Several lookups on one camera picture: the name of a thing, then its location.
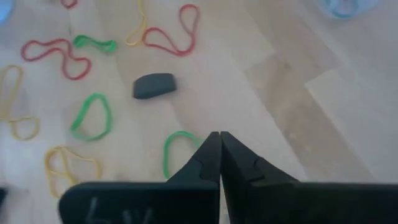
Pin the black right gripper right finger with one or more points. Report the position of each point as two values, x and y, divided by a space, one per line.
280 202

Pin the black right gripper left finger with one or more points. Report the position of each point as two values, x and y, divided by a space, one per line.
155 202

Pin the green rubber band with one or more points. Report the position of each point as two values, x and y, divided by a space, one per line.
164 155
109 115
93 43

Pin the yellow rubber band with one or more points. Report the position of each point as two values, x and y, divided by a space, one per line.
25 119
77 158
145 23

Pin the red rubber band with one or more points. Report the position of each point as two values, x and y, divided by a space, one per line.
183 53
77 77
69 6

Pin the clear plastic bin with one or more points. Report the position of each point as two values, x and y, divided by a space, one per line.
342 11

